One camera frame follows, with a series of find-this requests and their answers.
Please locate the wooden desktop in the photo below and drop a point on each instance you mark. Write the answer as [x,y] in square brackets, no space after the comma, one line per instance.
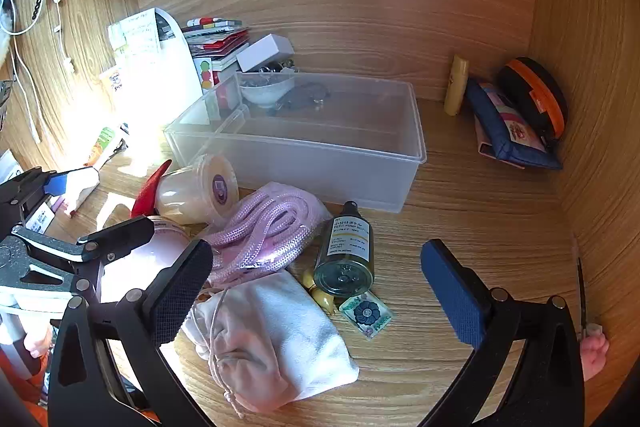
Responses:
[450,217]

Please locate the red white tube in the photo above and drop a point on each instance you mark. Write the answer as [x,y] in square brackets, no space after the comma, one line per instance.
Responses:
[212,23]

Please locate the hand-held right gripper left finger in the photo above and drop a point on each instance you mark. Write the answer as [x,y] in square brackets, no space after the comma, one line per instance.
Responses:
[180,294]

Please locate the fruit sticker sheet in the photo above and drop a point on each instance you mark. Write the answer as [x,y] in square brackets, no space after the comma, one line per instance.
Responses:
[206,74]

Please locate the stack of sticker books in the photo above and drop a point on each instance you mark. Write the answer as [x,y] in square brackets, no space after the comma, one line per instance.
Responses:
[220,46]

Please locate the black and orange round case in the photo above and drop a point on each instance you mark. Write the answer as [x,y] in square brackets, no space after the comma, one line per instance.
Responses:
[540,92]

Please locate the small cartoon sticker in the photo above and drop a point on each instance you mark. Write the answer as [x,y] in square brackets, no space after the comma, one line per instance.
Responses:
[112,80]

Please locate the small white box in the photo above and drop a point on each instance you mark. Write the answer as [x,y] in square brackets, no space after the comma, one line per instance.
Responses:
[265,52]

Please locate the clear plastic storage box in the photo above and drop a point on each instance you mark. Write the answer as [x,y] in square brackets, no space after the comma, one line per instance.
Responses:
[325,147]

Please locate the white packet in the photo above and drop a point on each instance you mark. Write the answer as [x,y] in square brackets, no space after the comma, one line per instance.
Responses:
[80,184]

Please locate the yellow tube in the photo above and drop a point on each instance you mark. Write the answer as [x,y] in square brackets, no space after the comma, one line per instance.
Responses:
[457,84]

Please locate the small yellow charm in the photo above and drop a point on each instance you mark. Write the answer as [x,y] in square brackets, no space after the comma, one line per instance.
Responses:
[321,296]

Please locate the person's left hand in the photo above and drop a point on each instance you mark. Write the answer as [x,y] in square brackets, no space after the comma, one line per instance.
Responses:
[37,343]

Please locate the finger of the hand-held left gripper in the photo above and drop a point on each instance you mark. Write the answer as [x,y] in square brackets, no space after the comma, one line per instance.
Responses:
[56,183]
[120,237]

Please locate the green and orange packet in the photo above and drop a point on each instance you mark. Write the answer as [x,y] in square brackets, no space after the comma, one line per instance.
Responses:
[102,139]

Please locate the white paper bag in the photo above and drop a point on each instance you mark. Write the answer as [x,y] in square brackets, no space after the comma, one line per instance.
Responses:
[165,77]

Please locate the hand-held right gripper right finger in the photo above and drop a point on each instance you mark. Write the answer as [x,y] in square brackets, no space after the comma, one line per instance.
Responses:
[450,299]

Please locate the navy zip pouch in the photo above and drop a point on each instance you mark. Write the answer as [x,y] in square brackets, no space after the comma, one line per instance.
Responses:
[505,122]

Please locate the black pen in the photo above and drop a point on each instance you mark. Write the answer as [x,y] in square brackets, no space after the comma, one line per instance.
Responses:
[581,297]

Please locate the red horn-shaped object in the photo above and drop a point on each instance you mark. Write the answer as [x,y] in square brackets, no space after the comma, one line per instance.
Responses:
[147,194]

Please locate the pink round jar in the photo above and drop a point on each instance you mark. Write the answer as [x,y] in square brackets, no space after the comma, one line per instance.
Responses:
[150,263]

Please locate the person's orange garment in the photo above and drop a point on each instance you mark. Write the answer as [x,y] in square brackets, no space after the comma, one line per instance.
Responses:
[20,384]

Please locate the bowl of trinkets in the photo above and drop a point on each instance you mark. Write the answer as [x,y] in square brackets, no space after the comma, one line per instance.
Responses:
[262,94]

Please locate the pink figurine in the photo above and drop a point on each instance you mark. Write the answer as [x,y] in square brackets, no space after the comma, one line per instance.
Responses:
[595,352]

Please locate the translucent lidded plastic cup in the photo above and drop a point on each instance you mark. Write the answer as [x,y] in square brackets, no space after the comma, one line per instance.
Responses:
[190,202]

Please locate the dark glass spray bottle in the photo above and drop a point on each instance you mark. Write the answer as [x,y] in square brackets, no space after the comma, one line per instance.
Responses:
[345,252]

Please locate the green flower card packet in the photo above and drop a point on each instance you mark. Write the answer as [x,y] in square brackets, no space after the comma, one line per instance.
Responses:
[367,314]

